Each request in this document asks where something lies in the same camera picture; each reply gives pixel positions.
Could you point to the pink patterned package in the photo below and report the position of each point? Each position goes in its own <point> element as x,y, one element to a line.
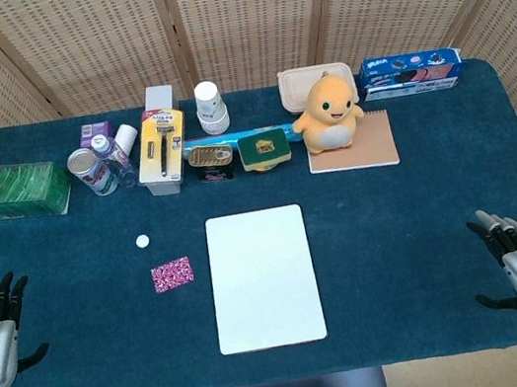
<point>172,275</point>

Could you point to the green plastic box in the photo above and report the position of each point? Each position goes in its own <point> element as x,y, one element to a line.
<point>3,193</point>

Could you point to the yellow razor blister pack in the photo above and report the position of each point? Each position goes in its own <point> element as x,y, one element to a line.
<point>161,145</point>

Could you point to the clear plastic water bottle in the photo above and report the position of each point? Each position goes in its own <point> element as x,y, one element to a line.
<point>117,163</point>

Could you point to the white cylinder tube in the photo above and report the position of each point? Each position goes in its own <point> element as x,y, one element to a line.
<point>126,136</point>

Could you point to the blue wrap roll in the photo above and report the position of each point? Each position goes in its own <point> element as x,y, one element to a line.
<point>238,134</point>

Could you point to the blue cookie box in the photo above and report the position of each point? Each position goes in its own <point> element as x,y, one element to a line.
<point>409,66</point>

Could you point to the white bottle cap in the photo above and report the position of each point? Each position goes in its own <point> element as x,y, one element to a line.
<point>142,241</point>

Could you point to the beige lidded food container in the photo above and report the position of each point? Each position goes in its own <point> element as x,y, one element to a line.
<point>295,89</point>

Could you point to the white and blue film box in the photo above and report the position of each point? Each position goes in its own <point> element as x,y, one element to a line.
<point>413,88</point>

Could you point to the dark blue table cloth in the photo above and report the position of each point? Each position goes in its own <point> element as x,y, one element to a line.
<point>114,339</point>

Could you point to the small purple box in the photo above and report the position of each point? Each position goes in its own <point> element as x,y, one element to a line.
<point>96,131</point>

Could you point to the stacked white paper cups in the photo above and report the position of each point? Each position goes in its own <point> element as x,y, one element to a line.
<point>211,109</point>

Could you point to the yellow plush toy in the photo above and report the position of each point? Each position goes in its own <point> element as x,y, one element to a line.
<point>327,116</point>

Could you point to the brown spiral notebook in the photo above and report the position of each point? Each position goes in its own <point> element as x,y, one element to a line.
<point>375,143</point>

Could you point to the black luncheon meat tin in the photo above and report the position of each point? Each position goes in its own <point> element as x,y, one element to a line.
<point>211,159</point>

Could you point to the woven bamboo folding screen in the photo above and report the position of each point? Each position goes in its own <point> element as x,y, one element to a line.
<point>257,13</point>

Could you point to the silver tin can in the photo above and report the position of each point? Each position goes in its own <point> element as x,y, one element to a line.
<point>90,172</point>

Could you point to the green yellow tin box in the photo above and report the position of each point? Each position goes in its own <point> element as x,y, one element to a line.
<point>264,150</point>

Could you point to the white rectangular board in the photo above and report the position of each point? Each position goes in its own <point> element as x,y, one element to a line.
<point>264,280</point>

